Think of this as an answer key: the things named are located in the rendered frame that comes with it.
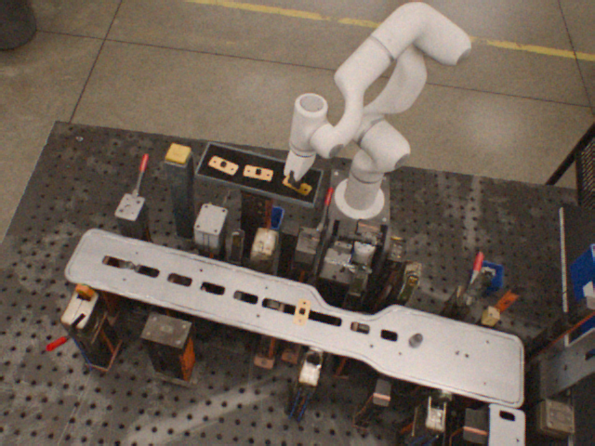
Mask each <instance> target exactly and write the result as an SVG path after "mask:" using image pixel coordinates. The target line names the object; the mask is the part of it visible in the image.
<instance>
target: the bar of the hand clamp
mask: <svg viewBox="0 0 595 446"><path fill-rule="evenodd" d="M494 276H495V270H494V269H489V268H488V266H487V265H485V266H484V267H481V268H480V270H479V271H478V273H477V275H476V276H475V278H474V279H473V281H472V282H471V284H470V285H469V287H468V290H467V292H466V293H465V294H464V295H463V302H462V304H461V306H460V307H461V308H462V307H463V306H464V304H465V303H466V301H467V300H468V298H469V297H471V298H472V299H471V305H469V309H472V308H473V306H474V305H475V304H476V302H477V301H478V299H479V298H480V296H481V295H482V293H483V292H484V289H485V288H486V287H488V286H490V285H492V281H491V280H492V279H493V277H494Z"/></svg>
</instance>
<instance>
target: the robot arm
mask: <svg viewBox="0 0 595 446"><path fill-rule="evenodd" d="M470 51H471V41H470V39H469V36H468V35H467V34H466V33H465V32H464V31H462V30H461V29H460V28H458V27H456V26H455V24H453V23H452V22H451V21H449V20H448V19H446V18H445V17H444V16H443V15H441V14H440V13H439V12H437V10H436V9H434V8H433V7H431V6H429V5H427V4H425V3H421V2H410V3H407V4H404V5H402V6H400V7H398V8H397V9H396V10H395V11H394V12H393V13H392V14H391V15H390V16H389V17H388V18H387V19H386V20H385V21H384V22H383V23H382V24H381V25H380V26H379V27H378V28H377V29H376V30H375V31H374V32H373V33H372V34H371V35H370V36H369V37H368V38H367V39H366V40H365V41H364V42H363V43H362V45H361V46H360V47H359V48H357V49H356V50H355V51H354V52H353V53H352V54H351V55H350V56H349V57H348V58H347V59H346V60H345V61H344V62H343V63H342V65H341V66H340V67H339V68H338V69H337V71H336V73H335V76H334V79H335V82H336V84H337V88H338V90H339V91H340V93H341V95H342V97H343V98H344V101H345V111H344V114H343V117H342V118H341V120H340V121H339V123H338V124H337V125H336V126H335V127H333V126H332V125H330V124H329V123H328V121H327V118H326V114H327V109H328V107H327V103H326V101H325V100H324V99H323V98H321V97H319V96H317V95H313V94H306V95H303V96H301V97H299V98H298V99H297V101H296V105H295V111H294V118H292V124H291V131H290V138H289V147H290V149H291V150H290V152H289V153H288V156H287V159H286V163H285V168H284V175H285V176H287V175H288V174H289V173H290V175H289V178H288V180H287V182H286V183H287V184H289V185H290V186H292V187H293V188H294V189H298V190H300V187H301V184H302V185H303V184H305V180H306V176H305V175H307V173H308V170H309V169H310V167H311V165H312V163H313V162H314V159H315V155H316V152H317V153H319V154H320V155H321V156H322V157H324V158H331V157H333V156H334V155H336V154H337V153H338V152H339V151H340V150H341V149H342V148H343V147H344V146H345V145H346V144H347V143H348V142H350V141H351V140H352V139H353V140H354V141H355V142H356V143H357V144H358V145H359V146H360V147H361V148H362V149H361V150H359V151H358V152H357V153H356V154H355V156H354V158H353V161H352V165H351V169H350V176H349V179H346V180H344V181H342V182H341V183H340V184H339V185H338V186H337V188H336V191H335V203H336V206H337V208H338V209H339V210H340V211H341V212H342V213H343V214H344V215H347V216H350V217H352V218H356V219H359V218H364V219H368V218H371V217H373V216H376V215H377V214H378V213H379V212H380V210H381V209H382V207H383V203H384V196H383V193H382V191H381V189H380V184H381V181H382V178H383V176H384V173H387V172H390V171H393V170H395V169H397V168H399V167H400V166H402V165H403V164H405V162H407V160H409V157H408V156H410V151H411V149H409V145H408V143H407V141H406V139H405V138H404V137H403V136H402V135H401V134H400V133H399V132H398V131H397V130H396V129H395V128H393V127H392V126H391V125H390V124H389V123H388V122H387V121H386V120H385V119H384V115H385V113H388V114H394V113H400V112H404V111H406V110H407V109H408V108H410V107H411V106H412V104H413V103H414V102H415V100H416V99H417V96H418V95H419V93H420V91H421V90H422V88H423V86H424V84H425V82H426V78H427V74H426V68H425V63H424V59H423V53H425V54H426V55H427V56H429V57H430V58H432V59H434V60H435V61H438V62H439V63H441V64H442V65H446V66H456V65H458V64H460V63H462V62H463V61H465V60H466V59H467V57H468V56H469V53H470ZM396 59H397V64H396V67H395V69H394V71H393V74H392V76H391V78H390V80H389V82H388V84H387V86H386V87H385V89H384V90H383V92H382V93H381V94H380V95H379V96H378V97H377V98H376V99H375V100H374V101H373V102H371V103H370V104H369V105H367V106H365V107H364V92H365V90H366V89H367V88H368V87H369V86H370V85H371V84H373V83H374V82H375V80H376V79H377V78H378V77H379V75H380V74H382V73H383V72H384V71H385V70H386V69H387V68H388V67H389V66H390V65H391V64H392V62H393V61H395V60H396Z"/></svg>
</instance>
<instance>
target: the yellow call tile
mask: <svg viewBox="0 0 595 446"><path fill-rule="evenodd" d="M190 151H191V148H189V147H185V146H181V145H179V144H175V143H173V144H172V146H171V148H170V151H169V153H168V155H167V156H166V159H167V160H168V161H171V162H175V163H179V164H185V163H186V161H187V159H188V157H189V154H190Z"/></svg>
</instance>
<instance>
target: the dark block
mask: <svg viewBox="0 0 595 446"><path fill-rule="evenodd" d="M405 250H406V243H400V242H396V241H393V240H390V245H389V250H388V252H387V255H386V257H385V259H384V261H383V263H382V266H381V268H380V271H379V273H378V275H377V279H376V282H375V284H374V286H373V288H372V290H371V291H367V293H366V295H365V297H364V298H363V299H362V303H361V308H360V312H362V311H364V312H367V313H371V314H372V315H374V312H375V311H376V309H377V306H378V304H379V303H380V301H381V299H382V297H383V295H384V294H385V292H386V291H387V289H388V287H389V285H390V282H391V281H392V278H393V276H394V274H395V272H396V271H399V269H400V267H401V265H402V263H403V257H404V256H405Z"/></svg>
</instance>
